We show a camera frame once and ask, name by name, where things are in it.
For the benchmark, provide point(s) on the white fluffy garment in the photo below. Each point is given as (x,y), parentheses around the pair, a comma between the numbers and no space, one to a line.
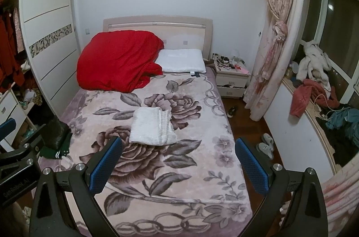
(151,127)

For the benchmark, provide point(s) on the floral plush blanket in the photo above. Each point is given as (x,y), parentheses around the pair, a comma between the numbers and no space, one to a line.
(174,169)

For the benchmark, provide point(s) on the dark cloth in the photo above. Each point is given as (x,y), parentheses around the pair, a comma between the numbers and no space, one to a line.
(342,150)

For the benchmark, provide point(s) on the person's left forearm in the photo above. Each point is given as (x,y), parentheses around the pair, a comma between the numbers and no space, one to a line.
(12,218)

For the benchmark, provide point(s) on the white nightstand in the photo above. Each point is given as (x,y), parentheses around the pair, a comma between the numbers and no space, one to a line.
(231,81)

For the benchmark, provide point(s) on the red hanging clothes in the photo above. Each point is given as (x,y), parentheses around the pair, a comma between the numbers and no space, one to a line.
(8,43)

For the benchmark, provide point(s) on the white wall socket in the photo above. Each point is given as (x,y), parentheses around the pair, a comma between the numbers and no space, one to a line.
(87,30)

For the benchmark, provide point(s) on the window frame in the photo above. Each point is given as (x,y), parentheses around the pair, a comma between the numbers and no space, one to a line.
(325,1)

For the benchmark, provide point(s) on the patterned cloth pile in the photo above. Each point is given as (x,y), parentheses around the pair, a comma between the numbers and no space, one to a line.
(32,96)

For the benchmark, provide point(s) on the pink floral curtain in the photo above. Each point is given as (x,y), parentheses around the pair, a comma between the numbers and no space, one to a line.
(342,195)
(276,15)

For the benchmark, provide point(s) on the red quilt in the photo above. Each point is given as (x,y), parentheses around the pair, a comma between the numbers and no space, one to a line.
(117,63)

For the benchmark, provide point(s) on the nightstand clutter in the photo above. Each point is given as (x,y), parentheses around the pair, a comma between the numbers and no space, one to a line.
(230,61)

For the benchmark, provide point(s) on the pink red jacket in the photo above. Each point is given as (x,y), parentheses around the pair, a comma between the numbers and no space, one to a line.
(305,94)

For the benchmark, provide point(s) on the teal cloth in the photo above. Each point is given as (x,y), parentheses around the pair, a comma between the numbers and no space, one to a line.
(343,119)

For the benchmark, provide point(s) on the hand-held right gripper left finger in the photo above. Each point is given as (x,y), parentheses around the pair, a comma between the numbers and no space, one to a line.
(103,167)

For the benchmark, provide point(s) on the green and black jacket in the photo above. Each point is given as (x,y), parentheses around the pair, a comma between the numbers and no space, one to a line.
(57,139)

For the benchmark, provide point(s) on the dark shoe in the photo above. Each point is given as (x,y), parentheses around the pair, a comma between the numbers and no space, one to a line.
(232,111)

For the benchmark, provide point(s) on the white plush toy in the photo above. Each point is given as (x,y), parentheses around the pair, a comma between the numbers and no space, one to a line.
(314,60)

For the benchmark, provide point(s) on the white slipper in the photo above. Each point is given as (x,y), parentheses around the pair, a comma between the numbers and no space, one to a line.
(263,150)
(267,139)

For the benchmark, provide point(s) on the white pillow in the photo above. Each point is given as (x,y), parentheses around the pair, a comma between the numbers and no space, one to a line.
(181,60)

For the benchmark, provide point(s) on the beige bed headboard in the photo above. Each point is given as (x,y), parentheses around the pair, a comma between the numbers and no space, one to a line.
(179,29)

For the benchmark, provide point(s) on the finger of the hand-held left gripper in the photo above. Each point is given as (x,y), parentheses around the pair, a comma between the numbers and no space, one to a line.
(30,143)
(7,127)

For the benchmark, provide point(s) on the white wardrobe sliding door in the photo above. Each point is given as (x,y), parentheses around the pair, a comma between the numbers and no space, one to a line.
(47,15)

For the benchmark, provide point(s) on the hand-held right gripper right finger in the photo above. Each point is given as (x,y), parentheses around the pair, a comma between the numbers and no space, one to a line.
(252,167)

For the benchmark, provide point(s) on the white drawer cabinet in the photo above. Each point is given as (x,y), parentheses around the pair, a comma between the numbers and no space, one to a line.
(11,108)

